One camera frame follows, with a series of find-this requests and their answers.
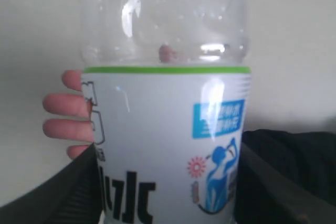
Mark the bottle with green lime label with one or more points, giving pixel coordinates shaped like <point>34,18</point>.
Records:
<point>167,94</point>

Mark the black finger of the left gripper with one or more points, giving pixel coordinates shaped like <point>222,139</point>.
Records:
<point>71,196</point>
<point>286,178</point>

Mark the open human hand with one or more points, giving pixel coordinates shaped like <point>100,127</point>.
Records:
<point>73,121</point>

